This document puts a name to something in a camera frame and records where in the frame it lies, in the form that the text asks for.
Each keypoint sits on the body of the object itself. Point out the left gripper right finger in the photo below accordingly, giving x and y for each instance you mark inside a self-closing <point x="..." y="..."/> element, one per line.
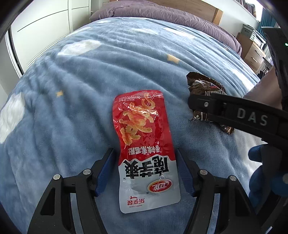
<point x="235" y="214"/>

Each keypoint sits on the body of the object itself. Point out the teal curtain right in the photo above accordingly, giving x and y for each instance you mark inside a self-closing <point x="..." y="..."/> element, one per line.
<point x="267" y="20"/>

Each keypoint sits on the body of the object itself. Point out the purple pillow duvet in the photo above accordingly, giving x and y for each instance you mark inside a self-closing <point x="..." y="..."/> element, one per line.
<point x="152" y="10"/>

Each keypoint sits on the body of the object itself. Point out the red white konjac snack pouch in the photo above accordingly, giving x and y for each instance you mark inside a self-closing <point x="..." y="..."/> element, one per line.
<point x="147" y="162"/>

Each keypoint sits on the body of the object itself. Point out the wooden headboard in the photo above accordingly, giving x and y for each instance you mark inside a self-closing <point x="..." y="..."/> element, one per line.
<point x="196" y="7"/>

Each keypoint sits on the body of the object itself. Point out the blue gloved right hand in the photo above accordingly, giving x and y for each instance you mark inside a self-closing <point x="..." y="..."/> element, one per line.
<point x="272" y="172"/>

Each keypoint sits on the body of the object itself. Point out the wooden drawer nightstand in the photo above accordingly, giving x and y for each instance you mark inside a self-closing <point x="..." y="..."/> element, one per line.
<point x="252" y="55"/>

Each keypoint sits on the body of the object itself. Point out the white wardrobe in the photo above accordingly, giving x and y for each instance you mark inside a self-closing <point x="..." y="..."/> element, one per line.
<point x="41" y="25"/>

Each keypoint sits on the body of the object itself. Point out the row of books on shelf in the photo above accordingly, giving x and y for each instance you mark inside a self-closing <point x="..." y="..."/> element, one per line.
<point x="249" y="6"/>

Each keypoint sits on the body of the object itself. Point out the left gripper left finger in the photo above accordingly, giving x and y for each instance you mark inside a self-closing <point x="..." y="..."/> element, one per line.
<point x="53" y="213"/>

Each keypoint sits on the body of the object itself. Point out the dark brown chip bag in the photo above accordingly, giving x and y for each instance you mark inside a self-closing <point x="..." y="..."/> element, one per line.
<point x="198" y="84"/>

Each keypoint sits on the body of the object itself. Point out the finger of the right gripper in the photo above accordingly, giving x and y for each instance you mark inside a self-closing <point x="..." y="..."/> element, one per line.
<point x="251" y="117"/>

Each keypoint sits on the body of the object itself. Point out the blue cloud pattern blanket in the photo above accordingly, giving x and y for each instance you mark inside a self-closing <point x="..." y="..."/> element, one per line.
<point x="58" y="118"/>

